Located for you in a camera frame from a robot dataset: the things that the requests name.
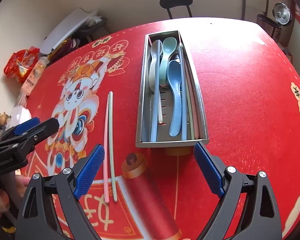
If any pile of purple bags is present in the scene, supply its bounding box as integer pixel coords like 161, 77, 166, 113
49, 37, 80, 60

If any blue chopstick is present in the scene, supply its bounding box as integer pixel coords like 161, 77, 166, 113
150, 40, 163, 142
179, 42, 188, 140

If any dark stool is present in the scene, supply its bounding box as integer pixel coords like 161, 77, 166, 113
77, 16, 108, 43

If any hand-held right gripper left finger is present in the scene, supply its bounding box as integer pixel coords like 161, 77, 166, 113
16, 144, 105, 240

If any dark folding frame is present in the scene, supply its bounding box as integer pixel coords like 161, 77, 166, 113
241, 0, 269, 20

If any pink chopstick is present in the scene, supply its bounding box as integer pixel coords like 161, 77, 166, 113
104, 92, 113, 203
187, 60, 200, 139

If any black round-back chair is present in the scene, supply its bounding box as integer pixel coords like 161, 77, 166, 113
159, 0, 193, 19

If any brown figurine bottle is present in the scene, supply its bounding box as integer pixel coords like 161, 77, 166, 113
0, 112, 12, 130

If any person's left hand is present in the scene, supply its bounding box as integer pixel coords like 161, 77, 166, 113
0, 175, 28, 218

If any silver rice cooker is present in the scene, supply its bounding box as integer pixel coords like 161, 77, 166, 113
256, 2, 292, 39

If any white rolled sheet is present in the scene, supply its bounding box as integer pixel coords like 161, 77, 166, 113
40, 8, 102, 53

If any blue spoon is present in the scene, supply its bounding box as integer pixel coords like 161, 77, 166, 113
167, 60, 183, 137

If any red snack bag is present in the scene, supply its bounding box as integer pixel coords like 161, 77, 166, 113
4, 47, 40, 84

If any stainless steel utensil tray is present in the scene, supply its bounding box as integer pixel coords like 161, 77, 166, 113
135, 30, 210, 148

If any red printed tablecloth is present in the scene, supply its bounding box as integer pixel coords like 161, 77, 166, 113
2, 17, 300, 240

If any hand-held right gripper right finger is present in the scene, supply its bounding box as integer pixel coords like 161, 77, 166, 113
194, 142, 282, 240

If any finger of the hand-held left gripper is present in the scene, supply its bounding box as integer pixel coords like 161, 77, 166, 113
0, 118, 60, 158
0, 117, 40, 143

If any beige spoon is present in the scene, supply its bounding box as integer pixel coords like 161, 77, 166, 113
149, 62, 163, 124

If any green chopstick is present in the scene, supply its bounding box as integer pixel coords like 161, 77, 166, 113
109, 91, 118, 202
186, 62, 195, 140

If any green spoon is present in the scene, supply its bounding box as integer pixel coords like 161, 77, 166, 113
159, 37, 178, 87

